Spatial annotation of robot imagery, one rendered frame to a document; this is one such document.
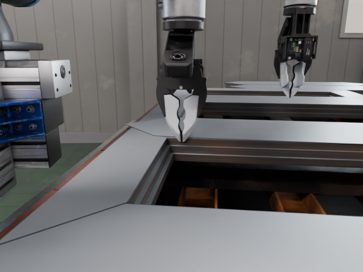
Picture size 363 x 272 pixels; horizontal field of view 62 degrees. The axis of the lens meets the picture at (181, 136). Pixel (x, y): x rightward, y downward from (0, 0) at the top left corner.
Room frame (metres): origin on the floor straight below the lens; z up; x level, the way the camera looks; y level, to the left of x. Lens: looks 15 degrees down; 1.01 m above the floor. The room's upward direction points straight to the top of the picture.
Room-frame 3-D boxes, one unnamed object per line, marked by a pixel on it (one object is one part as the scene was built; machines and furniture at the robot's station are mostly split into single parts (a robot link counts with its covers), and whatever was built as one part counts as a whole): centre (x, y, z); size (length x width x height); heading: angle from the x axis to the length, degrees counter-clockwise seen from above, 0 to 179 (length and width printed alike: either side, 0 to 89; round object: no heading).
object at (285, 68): (0.77, -0.26, 0.95); 0.06 x 0.03 x 0.09; 173
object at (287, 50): (0.77, -0.28, 1.05); 0.09 x 0.08 x 0.12; 173
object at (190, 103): (0.57, -0.02, 0.90); 0.06 x 0.03 x 0.09; 173
